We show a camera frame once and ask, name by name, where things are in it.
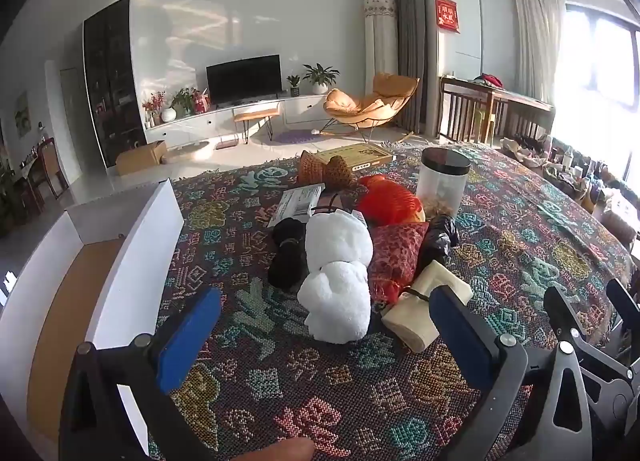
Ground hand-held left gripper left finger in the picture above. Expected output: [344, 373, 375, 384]
[59, 287, 223, 461]

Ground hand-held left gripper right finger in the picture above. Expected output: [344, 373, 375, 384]
[429, 285, 601, 461]

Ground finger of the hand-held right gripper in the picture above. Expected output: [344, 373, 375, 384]
[606, 278, 640, 329]
[544, 286, 588, 342]

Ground cream cloth bag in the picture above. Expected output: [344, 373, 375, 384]
[382, 259, 475, 353]

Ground white storage box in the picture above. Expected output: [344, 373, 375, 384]
[0, 180, 186, 447]

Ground black ribbon hair bow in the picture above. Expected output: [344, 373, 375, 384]
[417, 215, 460, 267]

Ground red patterned pouch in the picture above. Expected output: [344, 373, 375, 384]
[367, 222, 431, 303]

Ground white plush toy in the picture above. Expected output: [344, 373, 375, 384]
[297, 211, 375, 344]

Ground orange fish plush toy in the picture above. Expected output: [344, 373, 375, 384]
[357, 174, 427, 227]

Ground brown knitted pouch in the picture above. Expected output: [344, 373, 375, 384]
[322, 155, 358, 188]
[298, 151, 326, 187]

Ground person's left hand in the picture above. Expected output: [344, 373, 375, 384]
[250, 438, 316, 461]

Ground clutter of small household things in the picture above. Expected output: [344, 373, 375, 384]
[500, 134, 640, 242]

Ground patterned woven blanket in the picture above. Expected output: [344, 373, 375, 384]
[150, 144, 640, 461]

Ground clear plastic jar black lid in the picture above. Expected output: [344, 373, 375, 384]
[416, 147, 472, 214]

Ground brown cardboard box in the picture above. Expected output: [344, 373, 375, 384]
[116, 140, 168, 176]

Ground flat yellow cardboard box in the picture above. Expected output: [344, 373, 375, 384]
[312, 144, 396, 173]

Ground dark wooden chair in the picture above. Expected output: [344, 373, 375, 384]
[37, 137, 68, 199]

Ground purple floor mat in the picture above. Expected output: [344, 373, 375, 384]
[274, 128, 321, 144]

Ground wooden stool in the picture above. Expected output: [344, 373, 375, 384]
[232, 107, 281, 144]

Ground green leafy plant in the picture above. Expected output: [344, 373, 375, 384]
[172, 88, 196, 117]

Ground red flower arrangement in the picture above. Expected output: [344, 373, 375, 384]
[142, 91, 166, 127]

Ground large window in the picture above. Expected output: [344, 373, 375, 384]
[565, 1, 640, 107]

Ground white television cabinet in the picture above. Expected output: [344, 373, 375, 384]
[145, 94, 333, 149]

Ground orange rocking chair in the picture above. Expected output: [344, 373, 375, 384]
[320, 72, 421, 138]

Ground black flat television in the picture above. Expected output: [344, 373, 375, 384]
[206, 54, 282, 104]

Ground dark glass display cabinet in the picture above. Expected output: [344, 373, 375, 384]
[82, 0, 148, 169]

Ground white sheer curtain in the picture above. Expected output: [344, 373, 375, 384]
[511, 0, 566, 107]

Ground large potted plant white pot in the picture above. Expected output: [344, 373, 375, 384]
[302, 62, 341, 95]

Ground covered standing air conditioner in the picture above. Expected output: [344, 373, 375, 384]
[362, 0, 397, 92]

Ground grey curtain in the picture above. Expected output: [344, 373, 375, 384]
[380, 0, 426, 134]

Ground framed wall picture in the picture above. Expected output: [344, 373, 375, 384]
[14, 91, 32, 138]

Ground red wall calendar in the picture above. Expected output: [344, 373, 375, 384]
[435, 0, 461, 33]

